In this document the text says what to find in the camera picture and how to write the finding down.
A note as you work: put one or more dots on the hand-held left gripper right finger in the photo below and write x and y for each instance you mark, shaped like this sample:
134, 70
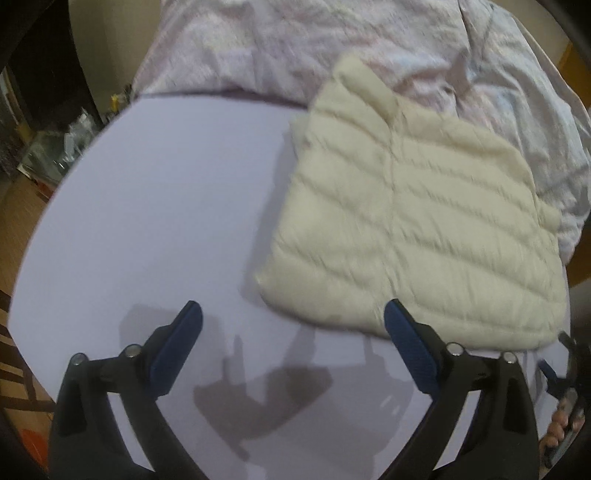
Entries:
411, 350

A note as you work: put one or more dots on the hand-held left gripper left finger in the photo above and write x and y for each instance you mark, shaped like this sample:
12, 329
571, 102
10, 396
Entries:
178, 350

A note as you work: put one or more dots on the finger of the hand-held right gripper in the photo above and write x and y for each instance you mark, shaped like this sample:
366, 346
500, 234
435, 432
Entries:
549, 374
569, 342

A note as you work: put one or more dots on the cream down jacket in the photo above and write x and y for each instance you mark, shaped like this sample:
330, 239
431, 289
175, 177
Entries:
415, 230

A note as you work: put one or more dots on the person's right hand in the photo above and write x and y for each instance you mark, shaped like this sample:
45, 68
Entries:
554, 431

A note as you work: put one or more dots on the wooden chair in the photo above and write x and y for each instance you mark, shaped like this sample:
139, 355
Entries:
18, 369

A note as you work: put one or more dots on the pink floral duvet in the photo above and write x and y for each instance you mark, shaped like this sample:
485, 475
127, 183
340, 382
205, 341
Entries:
231, 46

